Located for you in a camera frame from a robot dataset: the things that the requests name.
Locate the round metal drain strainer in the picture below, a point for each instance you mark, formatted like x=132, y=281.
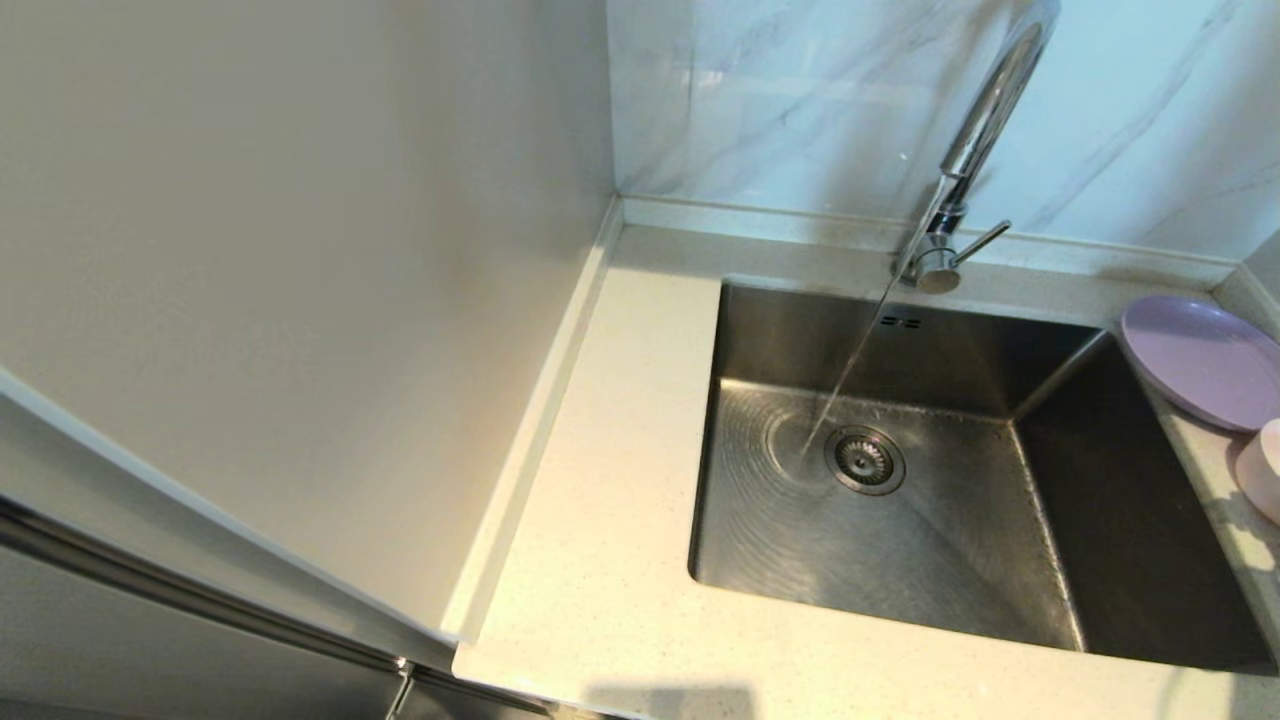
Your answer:
x=865, y=460

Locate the white tall cabinet panel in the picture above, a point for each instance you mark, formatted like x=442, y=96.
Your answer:
x=300, y=300

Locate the chrome gooseneck faucet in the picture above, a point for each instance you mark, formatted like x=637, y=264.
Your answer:
x=940, y=250

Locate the purple plastic plate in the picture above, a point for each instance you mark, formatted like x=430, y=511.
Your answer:
x=1200, y=360

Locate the stainless steel appliance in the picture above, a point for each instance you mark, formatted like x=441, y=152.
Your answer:
x=100, y=650

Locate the stainless steel sink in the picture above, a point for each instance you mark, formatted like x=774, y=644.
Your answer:
x=800, y=540

